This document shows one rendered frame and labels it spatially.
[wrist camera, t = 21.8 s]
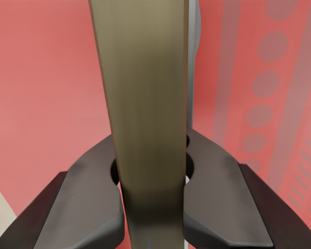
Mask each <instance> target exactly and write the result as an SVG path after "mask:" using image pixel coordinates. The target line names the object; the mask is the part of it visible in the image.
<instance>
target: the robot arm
mask: <svg viewBox="0 0 311 249"><path fill-rule="evenodd" d="M186 176H187V177H188V178H189V182H188V183H187V184H186V185H185V186H184V209H183V235H184V238H185V240H186V241H187V242H188V243H189V244H190V245H192V246H193V247H194V248H196V249H311V230H310V229H309V227H308V226H307V225H306V224H305V223H304V221H303V220H302V219H301V218H300V217H299V216H298V215H297V214H296V213H295V211H294V210H293V209H292V208H291V207H290V206H289V205H288V204H287V203H286V202H285V201H284V200H283V199H282V198H281V197H280V196H279V195H278V194H276V193H275V192H274V191H273V190H272V189H271V188H270V187H269V186H268V185H267V184H266V183H265V182H264V181H263V180H262V179H261V178H260V177H259V176H258V175H257V174H256V173H255V172H254V171H253V170H252V169H251V168H250V167H249V166H248V165H247V164H240V163H239V162H238V161H237V160H236V159H235V158H234V157H233V156H232V155H231V154H230V153H229V152H228V151H226V150H225V149H224V148H222V147H221V146H219V145H218V144H216V143H215V142H213V141H212V140H210V139H208V138H207V137H205V136H203V135H202V134H200V133H198V132H197V131H195V130H194V129H192V128H190V127H187V143H186ZM118 183H119V175H118V169H117V162H116V156H115V151H114V145H113V139H112V134H110V135H109V136H107V137H106V138H105V139H103V140H102V141H100V142H99V143H97V144H96V145H95V146H93V147H92V148H90V149H89V150H88V151H86V152H85V153H84V154H83V155H82V156H80V157H79V158H78V159H77V160H76V161H75V162H74V163H73V164H72V166H71V167H70V168H69V169H68V170H67V171H62V172H59V173H58V174H57V175H56V176H55V177H54V178H53V179H52V181H51V182H50V183H49V184H48V185H47V186H46V187H45V188H44V189H43V190H42V191H41V192H40V193H39V194H38V195H37V196H36V197H35V199H34V200H33V201H32V202H31V203H30V204H29V205H28V206H27V207H26V208H25V209H24V210H23V211H22V212H21V213H20V214H19V216H18V217H17V218H16V219H15V220H14V221H13V222H12V223H11V224H10V225H9V227H8V228H7V229H6V230H5V231H4V233H3V234H2V235H1V236H0V249H115V248H116V247H118V246H119V245H120V244H121V243H122V241H123V239H124V236H125V217H124V211H123V205H122V200H121V195H120V189H119V188H118V187H117V185H118Z"/></svg>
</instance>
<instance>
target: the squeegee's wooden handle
mask: <svg viewBox="0 0 311 249"><path fill-rule="evenodd" d="M88 3H89V8H90V14H91V20H92V26H93V31H94V36H95V42H96V48H97V54H98V59H99V65H100V71H101V77H102V82H103V88H104V94H105V99H106V105H107V110H108V116H109V122H110V128H111V133H112V139H113V145H114V151H115V156H116V162H117V169H118V175H119V181H120V186H121V192H122V198H123V203H124V209H125V215H126V221H127V226H128V232H129V237H130V243H131V249H185V238H184V235H183V209H184V186H185V185H186V143H187V89H188V35H189V0H88Z"/></svg>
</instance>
